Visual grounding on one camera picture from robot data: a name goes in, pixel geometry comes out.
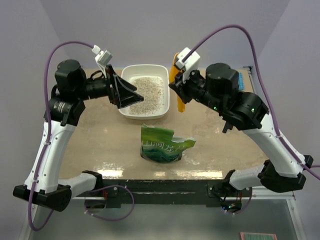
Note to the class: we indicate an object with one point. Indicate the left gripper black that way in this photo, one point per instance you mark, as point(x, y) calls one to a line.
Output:
point(117, 94)

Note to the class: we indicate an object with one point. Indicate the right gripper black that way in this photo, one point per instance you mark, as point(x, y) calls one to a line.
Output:
point(181, 87)

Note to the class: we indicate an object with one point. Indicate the orange plastic scoop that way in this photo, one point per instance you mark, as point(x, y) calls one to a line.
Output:
point(180, 103)

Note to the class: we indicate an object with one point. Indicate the white litter box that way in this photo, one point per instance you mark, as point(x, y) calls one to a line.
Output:
point(131, 71)

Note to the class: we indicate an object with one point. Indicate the green litter bag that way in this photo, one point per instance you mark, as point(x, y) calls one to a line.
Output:
point(160, 145)

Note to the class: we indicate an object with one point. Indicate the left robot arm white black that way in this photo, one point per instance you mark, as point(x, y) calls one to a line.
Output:
point(43, 186)

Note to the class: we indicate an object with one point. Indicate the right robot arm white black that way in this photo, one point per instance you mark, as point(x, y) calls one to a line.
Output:
point(219, 91)

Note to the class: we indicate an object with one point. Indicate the cat litter granules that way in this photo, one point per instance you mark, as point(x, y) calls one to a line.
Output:
point(152, 89)

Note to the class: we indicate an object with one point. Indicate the blue studded plate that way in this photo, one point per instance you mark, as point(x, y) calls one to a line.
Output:
point(241, 84)

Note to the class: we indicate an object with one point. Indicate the pink green card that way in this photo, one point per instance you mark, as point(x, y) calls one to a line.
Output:
point(257, 236)

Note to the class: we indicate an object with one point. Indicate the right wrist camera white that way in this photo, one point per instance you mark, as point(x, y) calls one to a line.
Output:
point(187, 66)

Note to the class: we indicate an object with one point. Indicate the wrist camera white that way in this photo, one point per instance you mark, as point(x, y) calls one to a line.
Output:
point(102, 57)
point(187, 66)

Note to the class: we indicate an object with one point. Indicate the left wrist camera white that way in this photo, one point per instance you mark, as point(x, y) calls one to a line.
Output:
point(102, 57)

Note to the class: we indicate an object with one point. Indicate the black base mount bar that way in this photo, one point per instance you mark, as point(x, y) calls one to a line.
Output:
point(209, 193)

